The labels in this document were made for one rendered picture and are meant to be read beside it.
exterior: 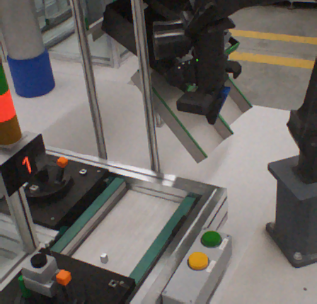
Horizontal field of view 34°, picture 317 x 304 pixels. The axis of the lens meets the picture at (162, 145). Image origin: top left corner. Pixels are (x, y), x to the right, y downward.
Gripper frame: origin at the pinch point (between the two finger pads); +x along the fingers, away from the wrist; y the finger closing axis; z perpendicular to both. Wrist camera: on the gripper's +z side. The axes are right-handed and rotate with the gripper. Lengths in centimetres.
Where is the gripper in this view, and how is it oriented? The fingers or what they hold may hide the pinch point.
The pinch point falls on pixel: (211, 108)
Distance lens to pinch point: 105.2
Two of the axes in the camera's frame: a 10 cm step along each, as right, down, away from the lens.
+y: -4.6, 5.2, -7.2
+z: -8.8, -1.9, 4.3
